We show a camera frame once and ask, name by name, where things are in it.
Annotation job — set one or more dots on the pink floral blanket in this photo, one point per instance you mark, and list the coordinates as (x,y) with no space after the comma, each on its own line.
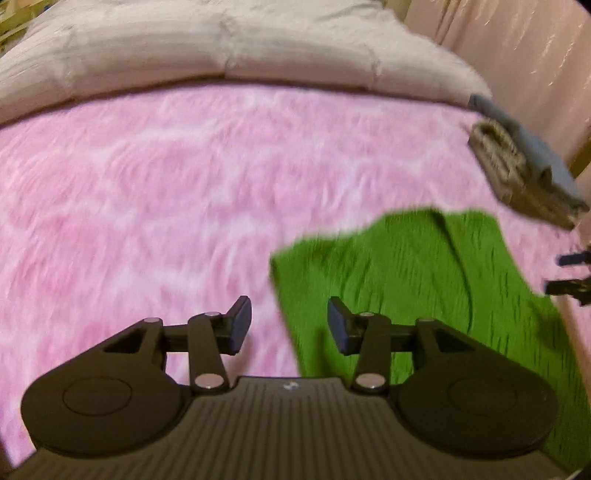
(138,184)

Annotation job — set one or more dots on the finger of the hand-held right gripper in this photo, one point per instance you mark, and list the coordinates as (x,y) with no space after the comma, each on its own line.
(572,288)
(575,259)

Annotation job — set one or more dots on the pink embroidered curtain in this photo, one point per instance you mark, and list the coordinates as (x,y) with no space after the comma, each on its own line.
(531,55)

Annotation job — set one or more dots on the grey striped duvet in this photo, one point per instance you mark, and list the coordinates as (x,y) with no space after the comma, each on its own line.
(184,46)

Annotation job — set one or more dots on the green knitted sweater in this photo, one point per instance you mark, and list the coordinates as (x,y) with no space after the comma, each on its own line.
(392,277)

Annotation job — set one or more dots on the blue-grey garment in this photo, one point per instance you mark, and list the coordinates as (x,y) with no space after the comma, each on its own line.
(531,157)

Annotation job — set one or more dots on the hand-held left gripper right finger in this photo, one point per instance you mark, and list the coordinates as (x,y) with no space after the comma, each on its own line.
(339,325)

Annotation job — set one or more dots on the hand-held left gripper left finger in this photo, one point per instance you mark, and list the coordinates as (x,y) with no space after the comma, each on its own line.
(240,323)

